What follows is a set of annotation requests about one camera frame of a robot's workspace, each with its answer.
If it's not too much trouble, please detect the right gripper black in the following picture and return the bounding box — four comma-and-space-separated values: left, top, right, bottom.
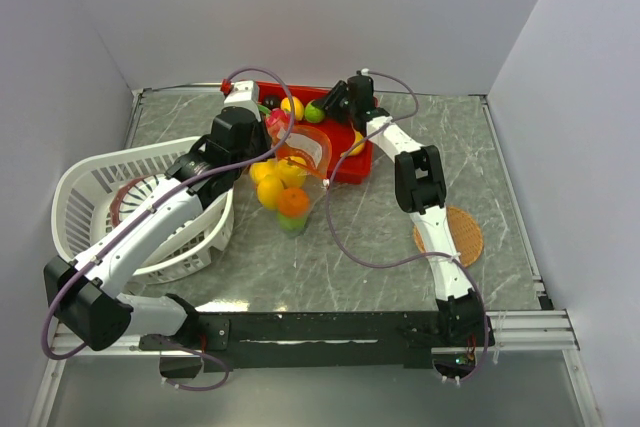
312, 81, 355, 126

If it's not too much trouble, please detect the green yellow guava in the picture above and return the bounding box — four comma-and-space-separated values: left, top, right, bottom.
304, 101, 326, 124

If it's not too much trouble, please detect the yellow fruit front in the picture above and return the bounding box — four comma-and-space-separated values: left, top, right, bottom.
249, 159, 277, 185

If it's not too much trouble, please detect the yellow banana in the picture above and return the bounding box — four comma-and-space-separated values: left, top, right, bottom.
340, 130, 366, 158

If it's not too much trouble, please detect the yellow pear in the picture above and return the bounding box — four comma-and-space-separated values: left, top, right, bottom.
256, 174, 284, 211

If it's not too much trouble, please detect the clear zip bag orange zipper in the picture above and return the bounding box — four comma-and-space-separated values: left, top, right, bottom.
248, 124, 332, 237

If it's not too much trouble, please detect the yellow orange fruit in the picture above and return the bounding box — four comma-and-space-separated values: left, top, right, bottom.
275, 156, 307, 188

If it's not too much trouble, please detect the orange tangerine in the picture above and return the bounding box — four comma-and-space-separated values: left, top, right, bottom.
277, 187, 311, 218

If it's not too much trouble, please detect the green lime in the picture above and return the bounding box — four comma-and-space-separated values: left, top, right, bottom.
277, 213, 307, 235

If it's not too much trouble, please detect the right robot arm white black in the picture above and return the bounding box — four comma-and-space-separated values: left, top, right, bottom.
321, 69, 490, 346

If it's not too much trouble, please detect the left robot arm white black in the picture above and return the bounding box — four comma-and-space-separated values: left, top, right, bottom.
44, 106, 271, 351

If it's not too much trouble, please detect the green watermelon wedge back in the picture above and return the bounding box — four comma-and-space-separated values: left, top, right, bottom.
258, 104, 271, 116

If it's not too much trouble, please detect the yellow lemon back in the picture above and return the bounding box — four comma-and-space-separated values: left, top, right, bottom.
280, 96, 305, 121

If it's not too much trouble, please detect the pink dragon fruit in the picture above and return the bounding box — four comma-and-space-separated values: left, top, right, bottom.
265, 108, 290, 136

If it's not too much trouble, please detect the dark purple mangosteen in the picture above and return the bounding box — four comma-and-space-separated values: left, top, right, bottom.
262, 95, 281, 110

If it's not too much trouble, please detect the red plastic tray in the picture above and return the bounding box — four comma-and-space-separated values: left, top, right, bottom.
257, 81, 373, 184

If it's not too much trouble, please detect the white blue striped plate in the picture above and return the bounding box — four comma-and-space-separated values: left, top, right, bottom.
119, 175, 161, 222

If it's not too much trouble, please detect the dark red plate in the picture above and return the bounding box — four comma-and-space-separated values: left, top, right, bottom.
109, 183, 131, 228

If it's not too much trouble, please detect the white plastic basket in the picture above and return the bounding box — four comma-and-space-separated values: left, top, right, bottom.
51, 137, 234, 286

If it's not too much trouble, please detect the round woven bamboo coaster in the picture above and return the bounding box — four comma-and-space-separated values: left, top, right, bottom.
409, 205, 484, 267

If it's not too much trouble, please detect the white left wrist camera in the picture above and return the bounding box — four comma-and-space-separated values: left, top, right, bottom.
220, 80, 259, 111

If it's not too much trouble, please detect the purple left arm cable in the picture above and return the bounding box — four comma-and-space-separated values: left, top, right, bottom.
39, 66, 296, 392

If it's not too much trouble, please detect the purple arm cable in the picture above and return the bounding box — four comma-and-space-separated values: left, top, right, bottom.
323, 66, 491, 384
39, 66, 296, 392

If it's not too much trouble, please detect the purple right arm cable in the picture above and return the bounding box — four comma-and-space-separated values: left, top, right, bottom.
323, 66, 491, 384

